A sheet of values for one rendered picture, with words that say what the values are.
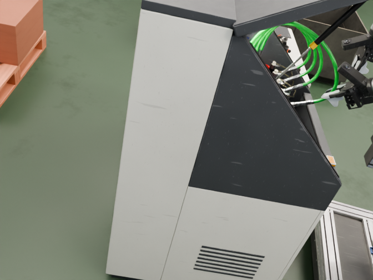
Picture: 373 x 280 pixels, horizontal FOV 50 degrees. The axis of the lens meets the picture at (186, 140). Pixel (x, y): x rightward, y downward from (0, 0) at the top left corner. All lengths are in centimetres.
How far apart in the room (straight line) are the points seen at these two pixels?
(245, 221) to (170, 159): 46
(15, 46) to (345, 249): 266
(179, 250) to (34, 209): 97
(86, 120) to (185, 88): 187
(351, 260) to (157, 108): 155
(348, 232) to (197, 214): 118
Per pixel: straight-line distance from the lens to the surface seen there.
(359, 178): 347
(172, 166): 156
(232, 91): 134
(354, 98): 158
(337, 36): 428
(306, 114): 207
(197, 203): 170
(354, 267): 250
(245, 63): 129
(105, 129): 307
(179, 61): 129
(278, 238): 189
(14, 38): 332
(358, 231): 270
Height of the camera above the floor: 194
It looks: 39 degrees down
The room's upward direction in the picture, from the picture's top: 15 degrees clockwise
